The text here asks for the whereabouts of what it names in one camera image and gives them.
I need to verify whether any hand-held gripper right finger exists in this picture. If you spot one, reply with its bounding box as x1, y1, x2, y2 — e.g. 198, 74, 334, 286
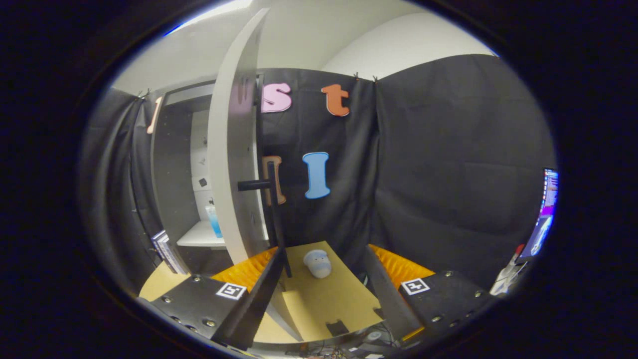
364, 244, 499, 345

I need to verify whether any small white plush toy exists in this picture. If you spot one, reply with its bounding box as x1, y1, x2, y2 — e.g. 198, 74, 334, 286
303, 249, 332, 279

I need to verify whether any white and blue tube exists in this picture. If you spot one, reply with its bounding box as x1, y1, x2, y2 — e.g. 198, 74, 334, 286
205, 204, 223, 239

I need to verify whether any white spine book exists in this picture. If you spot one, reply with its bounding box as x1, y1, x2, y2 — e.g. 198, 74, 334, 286
156, 232, 179, 274

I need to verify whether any black backdrop cloth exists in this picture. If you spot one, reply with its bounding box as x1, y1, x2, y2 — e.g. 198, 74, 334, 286
80, 54, 556, 300

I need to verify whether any black door handle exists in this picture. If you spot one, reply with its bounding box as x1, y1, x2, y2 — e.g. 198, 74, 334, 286
238, 161, 293, 278

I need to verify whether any computer monitor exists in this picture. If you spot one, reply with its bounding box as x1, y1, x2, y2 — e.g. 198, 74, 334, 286
516, 168, 560, 265

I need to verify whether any grey cover book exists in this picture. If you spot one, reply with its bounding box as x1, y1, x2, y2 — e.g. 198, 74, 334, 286
159, 234, 186, 275

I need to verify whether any white cabinet shelf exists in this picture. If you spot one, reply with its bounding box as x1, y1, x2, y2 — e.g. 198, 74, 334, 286
177, 221, 227, 249

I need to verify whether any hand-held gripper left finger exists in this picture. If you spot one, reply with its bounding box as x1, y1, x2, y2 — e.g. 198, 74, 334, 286
137, 247, 287, 351

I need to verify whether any dark cable bundle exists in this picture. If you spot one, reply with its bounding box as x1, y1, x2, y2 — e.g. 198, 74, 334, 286
279, 324, 399, 359

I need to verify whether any grey cabinet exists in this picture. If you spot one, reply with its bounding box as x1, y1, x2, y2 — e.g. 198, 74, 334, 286
150, 82, 230, 275

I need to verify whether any dark blue spine book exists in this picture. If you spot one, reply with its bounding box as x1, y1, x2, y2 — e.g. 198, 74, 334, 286
151, 230, 172, 272

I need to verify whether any white cabinet door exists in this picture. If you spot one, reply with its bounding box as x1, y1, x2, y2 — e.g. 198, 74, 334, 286
207, 7, 303, 343

